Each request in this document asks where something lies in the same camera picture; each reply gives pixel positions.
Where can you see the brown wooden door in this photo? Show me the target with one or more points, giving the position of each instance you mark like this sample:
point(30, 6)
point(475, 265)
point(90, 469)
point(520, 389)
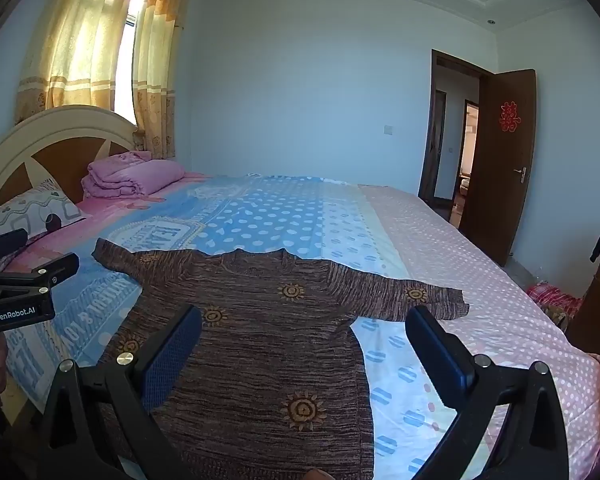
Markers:
point(500, 185)

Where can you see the yellow patterned curtain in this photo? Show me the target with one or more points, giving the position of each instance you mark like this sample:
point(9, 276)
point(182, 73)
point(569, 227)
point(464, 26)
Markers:
point(70, 35)
point(155, 85)

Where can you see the patterned grey pillow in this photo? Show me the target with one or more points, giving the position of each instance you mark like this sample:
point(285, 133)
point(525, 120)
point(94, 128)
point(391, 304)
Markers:
point(35, 205)

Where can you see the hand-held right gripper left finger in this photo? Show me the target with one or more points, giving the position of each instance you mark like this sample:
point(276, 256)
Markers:
point(172, 355)

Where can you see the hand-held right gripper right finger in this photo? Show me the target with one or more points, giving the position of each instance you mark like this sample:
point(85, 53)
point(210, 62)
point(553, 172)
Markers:
point(440, 350)

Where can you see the cream wooden headboard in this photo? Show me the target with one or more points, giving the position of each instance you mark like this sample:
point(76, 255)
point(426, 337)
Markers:
point(55, 130)

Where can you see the red paper door decoration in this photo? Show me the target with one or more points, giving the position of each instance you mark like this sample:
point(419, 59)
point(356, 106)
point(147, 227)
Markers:
point(509, 116)

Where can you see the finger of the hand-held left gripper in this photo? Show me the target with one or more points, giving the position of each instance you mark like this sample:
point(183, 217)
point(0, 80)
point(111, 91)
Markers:
point(55, 267)
point(2, 242)

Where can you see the bright window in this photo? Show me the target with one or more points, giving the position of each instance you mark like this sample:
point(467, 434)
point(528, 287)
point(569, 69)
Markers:
point(125, 60)

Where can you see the folded pink blanket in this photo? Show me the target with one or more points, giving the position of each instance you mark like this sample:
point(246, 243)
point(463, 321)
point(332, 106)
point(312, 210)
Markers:
point(130, 175)

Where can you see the printed blue pink bed sheet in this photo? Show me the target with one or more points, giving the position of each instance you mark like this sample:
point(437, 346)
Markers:
point(290, 215)

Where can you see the red checkered cloth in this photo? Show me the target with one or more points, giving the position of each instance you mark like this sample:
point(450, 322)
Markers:
point(550, 297)

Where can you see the brown door frame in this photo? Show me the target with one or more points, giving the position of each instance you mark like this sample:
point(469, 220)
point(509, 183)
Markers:
point(426, 160)

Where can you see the brown knitted sweater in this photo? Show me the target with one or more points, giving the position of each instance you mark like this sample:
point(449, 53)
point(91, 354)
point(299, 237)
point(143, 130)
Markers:
point(260, 320)

